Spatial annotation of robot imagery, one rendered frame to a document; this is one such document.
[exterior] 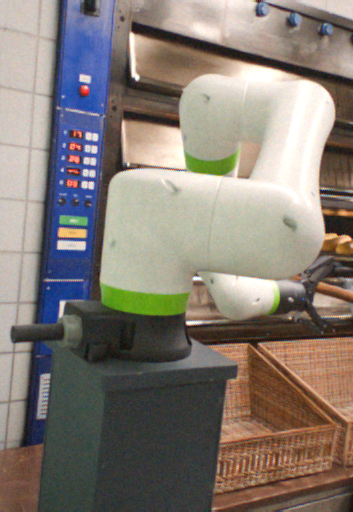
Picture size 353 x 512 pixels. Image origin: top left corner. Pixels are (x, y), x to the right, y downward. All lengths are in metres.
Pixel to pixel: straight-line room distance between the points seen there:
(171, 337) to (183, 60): 1.42
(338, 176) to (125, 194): 1.84
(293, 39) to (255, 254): 1.72
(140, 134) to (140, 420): 1.35
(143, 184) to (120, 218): 0.05
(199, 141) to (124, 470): 0.63
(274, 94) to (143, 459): 0.66
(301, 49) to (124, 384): 1.86
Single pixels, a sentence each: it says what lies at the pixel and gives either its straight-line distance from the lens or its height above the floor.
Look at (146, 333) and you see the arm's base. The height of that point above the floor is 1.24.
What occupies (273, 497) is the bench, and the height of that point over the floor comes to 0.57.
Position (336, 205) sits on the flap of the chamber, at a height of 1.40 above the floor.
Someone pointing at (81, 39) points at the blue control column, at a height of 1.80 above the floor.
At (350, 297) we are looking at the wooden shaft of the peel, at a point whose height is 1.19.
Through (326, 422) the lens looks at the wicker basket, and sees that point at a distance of 2.10.
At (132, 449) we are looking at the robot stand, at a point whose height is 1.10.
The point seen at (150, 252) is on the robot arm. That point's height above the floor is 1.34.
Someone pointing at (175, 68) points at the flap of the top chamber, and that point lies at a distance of 2.09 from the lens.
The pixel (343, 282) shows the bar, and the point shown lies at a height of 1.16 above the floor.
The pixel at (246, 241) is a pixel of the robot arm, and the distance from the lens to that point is 0.76.
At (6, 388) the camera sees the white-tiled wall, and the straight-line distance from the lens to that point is 1.98.
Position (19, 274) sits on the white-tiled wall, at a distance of 1.89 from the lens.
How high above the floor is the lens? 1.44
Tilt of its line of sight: 7 degrees down
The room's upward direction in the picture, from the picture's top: 6 degrees clockwise
